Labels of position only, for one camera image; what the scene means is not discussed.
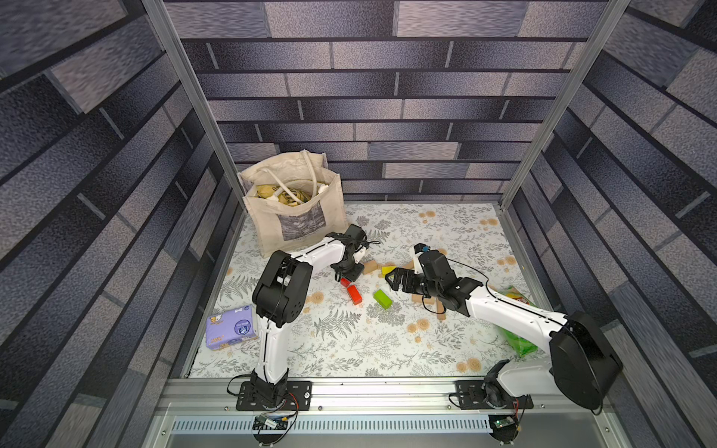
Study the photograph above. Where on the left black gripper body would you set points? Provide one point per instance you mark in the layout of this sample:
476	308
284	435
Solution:
351	270

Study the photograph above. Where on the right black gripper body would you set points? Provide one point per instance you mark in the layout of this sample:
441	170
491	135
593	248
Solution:
413	281

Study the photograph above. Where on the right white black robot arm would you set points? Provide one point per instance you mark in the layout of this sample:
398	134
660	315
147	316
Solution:
579	361

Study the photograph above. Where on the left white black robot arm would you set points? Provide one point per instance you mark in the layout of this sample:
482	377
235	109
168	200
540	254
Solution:
280	296

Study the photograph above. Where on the yellow block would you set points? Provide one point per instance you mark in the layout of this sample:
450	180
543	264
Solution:
386	270

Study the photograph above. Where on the natural wood block lower flat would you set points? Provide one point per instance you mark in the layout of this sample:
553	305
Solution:
419	299

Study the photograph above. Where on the natural wood block left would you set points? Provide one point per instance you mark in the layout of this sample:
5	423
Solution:
370	266

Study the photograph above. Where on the green block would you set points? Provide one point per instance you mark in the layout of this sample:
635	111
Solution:
383	299

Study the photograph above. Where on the beige canvas tote bag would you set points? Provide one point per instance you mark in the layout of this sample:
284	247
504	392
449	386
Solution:
294	200

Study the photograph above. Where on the green chips bag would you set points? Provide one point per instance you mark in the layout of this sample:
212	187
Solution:
522	346

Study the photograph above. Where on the purple tissue pack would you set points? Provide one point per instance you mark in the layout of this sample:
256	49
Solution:
230	328

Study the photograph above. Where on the right circuit board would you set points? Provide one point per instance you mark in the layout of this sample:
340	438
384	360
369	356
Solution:
502	422

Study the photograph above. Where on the circuit board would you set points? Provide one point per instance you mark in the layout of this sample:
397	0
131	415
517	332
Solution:
502	422
270	423

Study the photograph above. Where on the left circuit board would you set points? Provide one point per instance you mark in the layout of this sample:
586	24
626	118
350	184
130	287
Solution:
270	423

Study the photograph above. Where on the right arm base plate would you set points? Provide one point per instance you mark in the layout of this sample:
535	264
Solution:
474	395

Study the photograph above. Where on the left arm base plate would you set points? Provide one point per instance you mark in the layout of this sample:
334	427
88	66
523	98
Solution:
288	396

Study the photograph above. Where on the aluminium front rail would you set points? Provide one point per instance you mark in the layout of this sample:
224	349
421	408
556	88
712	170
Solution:
372	412

